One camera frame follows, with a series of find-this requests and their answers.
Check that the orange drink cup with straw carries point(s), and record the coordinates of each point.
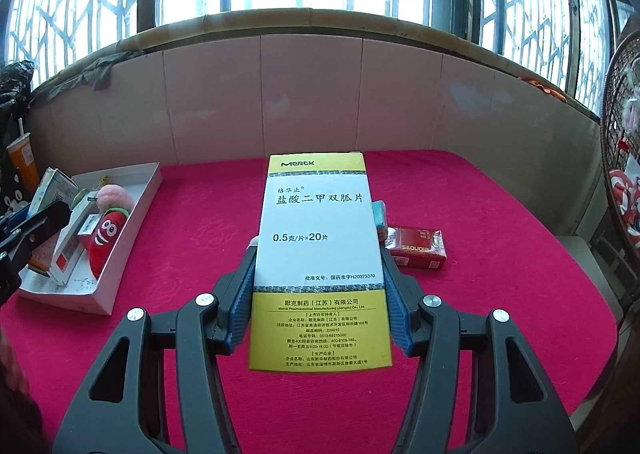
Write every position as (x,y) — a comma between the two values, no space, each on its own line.
(22,158)

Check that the cardboard back panel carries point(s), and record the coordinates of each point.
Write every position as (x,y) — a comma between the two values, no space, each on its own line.
(253,84)

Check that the black plastic bag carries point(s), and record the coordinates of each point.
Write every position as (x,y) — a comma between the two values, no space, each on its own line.
(16,93)

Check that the grey cloth on ledge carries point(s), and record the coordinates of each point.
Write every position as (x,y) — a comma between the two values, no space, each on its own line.
(97,75)

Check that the blue white medicine box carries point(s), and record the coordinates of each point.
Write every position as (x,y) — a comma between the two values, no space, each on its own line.
(54,186)

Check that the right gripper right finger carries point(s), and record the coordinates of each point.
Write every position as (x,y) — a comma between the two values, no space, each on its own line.
(514,406)

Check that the red table cloth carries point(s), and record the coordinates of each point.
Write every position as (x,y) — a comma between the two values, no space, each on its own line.
(197,228)

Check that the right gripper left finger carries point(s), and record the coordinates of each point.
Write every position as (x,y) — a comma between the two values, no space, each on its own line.
(120,405)

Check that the standing fan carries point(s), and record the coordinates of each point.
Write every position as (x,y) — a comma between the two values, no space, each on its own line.
(618,143)

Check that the yellow white medicine box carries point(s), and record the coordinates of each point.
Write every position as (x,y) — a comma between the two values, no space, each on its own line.
(319,303)

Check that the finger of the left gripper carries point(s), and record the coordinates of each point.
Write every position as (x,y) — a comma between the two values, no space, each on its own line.
(22,234)

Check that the black white cat holder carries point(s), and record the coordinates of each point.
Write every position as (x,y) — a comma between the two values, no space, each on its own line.
(13,194)

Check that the red cigarette pack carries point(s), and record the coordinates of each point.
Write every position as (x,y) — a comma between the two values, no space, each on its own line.
(416,248)

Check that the teal tissue pack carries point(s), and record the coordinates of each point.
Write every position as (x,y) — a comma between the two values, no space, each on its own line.
(380,219)

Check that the white cardboard tray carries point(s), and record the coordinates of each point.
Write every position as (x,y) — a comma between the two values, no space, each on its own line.
(81,267)

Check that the red chili plush toy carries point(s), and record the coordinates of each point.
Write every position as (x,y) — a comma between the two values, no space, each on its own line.
(104,237)

